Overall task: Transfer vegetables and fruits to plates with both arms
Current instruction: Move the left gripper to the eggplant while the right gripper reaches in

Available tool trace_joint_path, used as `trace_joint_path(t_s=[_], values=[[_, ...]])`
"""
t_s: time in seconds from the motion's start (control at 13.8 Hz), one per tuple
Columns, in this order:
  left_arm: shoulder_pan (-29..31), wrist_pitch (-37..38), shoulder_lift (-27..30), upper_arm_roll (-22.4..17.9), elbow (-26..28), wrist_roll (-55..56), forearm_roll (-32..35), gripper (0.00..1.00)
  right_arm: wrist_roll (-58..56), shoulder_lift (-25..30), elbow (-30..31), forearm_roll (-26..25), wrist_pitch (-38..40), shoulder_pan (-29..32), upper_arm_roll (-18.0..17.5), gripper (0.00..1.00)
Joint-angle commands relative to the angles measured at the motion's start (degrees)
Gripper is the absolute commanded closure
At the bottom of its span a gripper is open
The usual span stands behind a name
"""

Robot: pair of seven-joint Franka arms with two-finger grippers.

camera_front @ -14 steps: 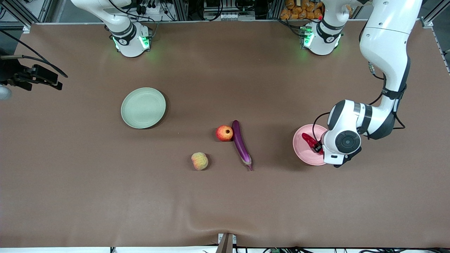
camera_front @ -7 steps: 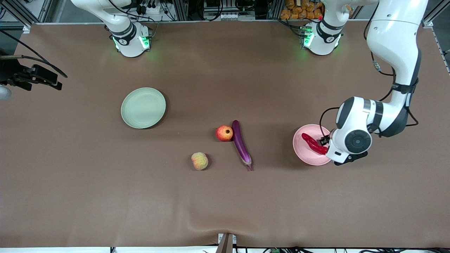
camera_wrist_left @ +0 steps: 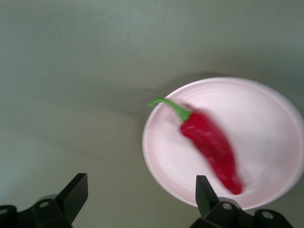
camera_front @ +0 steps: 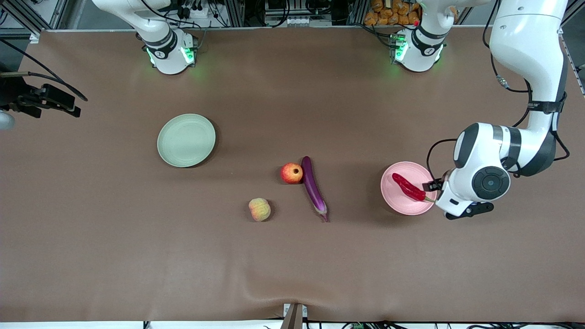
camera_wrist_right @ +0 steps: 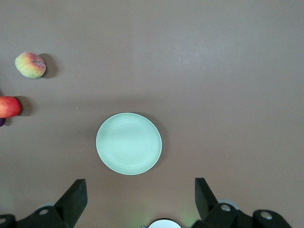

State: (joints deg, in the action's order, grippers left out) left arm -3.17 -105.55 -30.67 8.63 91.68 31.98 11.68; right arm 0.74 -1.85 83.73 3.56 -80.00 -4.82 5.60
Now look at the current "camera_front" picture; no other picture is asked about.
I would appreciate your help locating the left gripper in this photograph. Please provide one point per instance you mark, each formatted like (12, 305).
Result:
(431, 186)

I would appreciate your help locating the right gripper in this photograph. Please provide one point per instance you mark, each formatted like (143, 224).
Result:
(13, 92)

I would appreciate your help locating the red chili pepper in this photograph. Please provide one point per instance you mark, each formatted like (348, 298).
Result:
(406, 186)

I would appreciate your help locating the long purple eggplant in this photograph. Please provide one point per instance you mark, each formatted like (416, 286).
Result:
(311, 183)

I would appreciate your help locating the red pomegranate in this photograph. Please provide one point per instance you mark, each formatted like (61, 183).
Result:
(291, 173)

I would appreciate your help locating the yellow pink peach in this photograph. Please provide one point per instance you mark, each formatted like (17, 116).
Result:
(259, 209)

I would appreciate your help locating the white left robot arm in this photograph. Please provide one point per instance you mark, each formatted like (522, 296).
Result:
(525, 41)

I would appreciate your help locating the pink round plate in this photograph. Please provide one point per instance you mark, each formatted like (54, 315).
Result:
(402, 201)

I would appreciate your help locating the light green round plate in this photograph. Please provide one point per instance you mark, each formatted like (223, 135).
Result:
(186, 140)

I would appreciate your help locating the brown table cloth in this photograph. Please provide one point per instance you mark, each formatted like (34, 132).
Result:
(292, 256)

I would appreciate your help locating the white power strip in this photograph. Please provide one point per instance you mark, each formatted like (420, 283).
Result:
(196, 11)

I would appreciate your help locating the pile of orange bread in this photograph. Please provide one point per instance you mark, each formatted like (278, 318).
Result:
(393, 13)

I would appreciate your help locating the white terminal strip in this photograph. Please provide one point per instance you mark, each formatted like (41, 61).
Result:
(306, 21)

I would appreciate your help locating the aluminium frame post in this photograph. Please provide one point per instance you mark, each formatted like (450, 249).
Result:
(27, 16)
(577, 13)

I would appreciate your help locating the metal table edge bracket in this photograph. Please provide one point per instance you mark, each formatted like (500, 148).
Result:
(295, 315)

